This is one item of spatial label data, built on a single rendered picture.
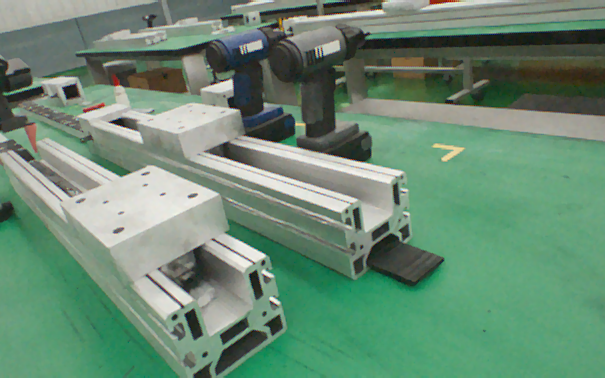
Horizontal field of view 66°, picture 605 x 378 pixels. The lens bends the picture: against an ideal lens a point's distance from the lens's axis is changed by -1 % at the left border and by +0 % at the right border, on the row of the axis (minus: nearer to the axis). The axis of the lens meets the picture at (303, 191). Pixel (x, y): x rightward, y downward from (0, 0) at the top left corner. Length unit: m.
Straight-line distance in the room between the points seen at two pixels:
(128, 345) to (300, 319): 0.17
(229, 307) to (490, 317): 0.23
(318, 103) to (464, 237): 0.30
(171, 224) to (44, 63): 11.92
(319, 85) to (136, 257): 0.40
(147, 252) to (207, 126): 0.33
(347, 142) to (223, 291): 0.37
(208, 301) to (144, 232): 0.08
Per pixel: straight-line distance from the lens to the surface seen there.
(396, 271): 0.49
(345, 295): 0.48
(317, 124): 0.72
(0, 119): 1.28
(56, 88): 2.09
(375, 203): 0.53
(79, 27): 12.56
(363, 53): 2.27
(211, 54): 0.89
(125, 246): 0.42
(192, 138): 0.71
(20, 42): 12.25
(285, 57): 0.67
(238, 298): 0.44
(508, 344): 0.43
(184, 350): 0.40
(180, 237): 0.44
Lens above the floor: 1.07
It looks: 25 degrees down
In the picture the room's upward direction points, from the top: 12 degrees counter-clockwise
